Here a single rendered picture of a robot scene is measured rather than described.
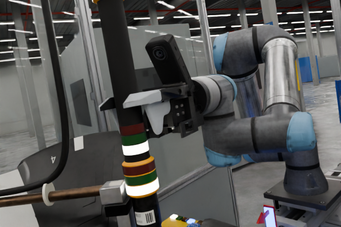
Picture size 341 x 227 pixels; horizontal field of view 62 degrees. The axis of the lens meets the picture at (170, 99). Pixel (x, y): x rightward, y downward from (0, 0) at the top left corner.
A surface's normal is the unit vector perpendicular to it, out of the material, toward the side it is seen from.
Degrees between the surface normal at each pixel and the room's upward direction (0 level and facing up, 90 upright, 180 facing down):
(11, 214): 50
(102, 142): 38
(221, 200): 90
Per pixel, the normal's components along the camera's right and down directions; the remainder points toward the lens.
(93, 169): -0.15, -0.71
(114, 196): -0.12, 0.07
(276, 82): -0.42, -0.76
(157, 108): 0.88, -0.12
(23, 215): 0.45, -0.70
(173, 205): 0.73, -0.09
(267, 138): -0.42, 0.07
